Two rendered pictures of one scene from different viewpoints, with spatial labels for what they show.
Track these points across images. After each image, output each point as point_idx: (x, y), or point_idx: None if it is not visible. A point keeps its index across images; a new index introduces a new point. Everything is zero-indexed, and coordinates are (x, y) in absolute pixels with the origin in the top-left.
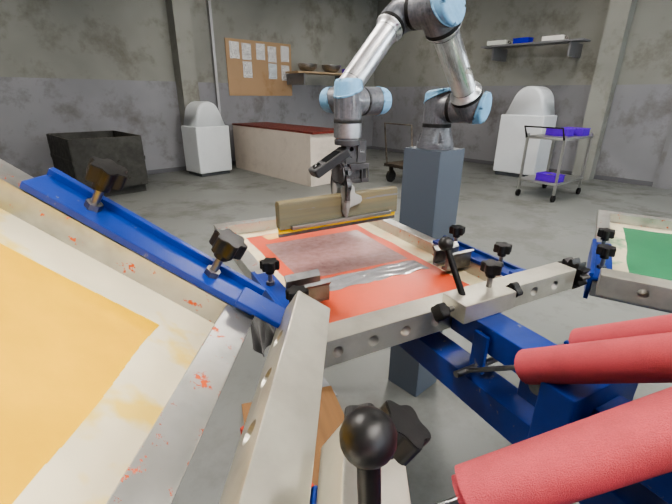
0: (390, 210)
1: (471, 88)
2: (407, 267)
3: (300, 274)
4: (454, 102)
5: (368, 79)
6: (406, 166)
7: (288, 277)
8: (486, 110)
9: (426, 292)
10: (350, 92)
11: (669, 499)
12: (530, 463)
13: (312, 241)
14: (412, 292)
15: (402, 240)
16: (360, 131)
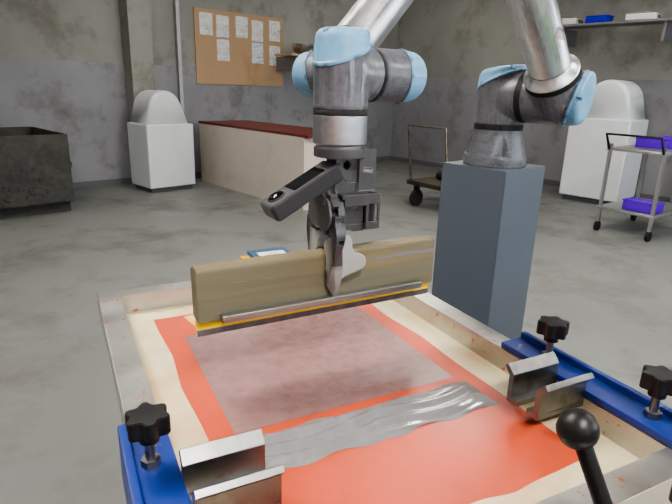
0: (420, 281)
1: (563, 64)
2: (454, 403)
3: (218, 444)
4: (532, 88)
5: (383, 40)
6: (446, 193)
7: (188, 454)
8: (587, 103)
9: (499, 477)
10: (345, 54)
11: None
12: None
13: (274, 331)
14: (468, 476)
15: (441, 332)
16: (364, 131)
